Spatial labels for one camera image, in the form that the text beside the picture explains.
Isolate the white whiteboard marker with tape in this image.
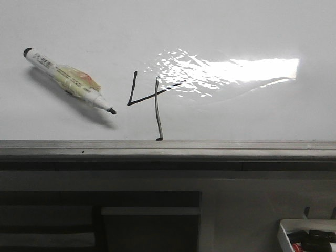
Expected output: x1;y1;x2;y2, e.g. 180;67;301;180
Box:
24;48;116;114

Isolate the white plastic tray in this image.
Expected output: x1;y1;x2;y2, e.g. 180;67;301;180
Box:
277;219;335;252

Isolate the black hook left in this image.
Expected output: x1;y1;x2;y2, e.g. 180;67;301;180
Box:
302;206;310;219

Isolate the black hook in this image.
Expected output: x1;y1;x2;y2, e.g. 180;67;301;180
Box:
302;206;310;219
330;207;336;219

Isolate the red and white marker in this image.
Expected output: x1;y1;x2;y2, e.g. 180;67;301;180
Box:
287;231;308;252

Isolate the black clip in tray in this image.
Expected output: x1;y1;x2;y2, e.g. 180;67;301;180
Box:
301;230;335;252

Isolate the black hook right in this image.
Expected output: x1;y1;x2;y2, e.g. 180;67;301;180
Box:
330;207;336;219

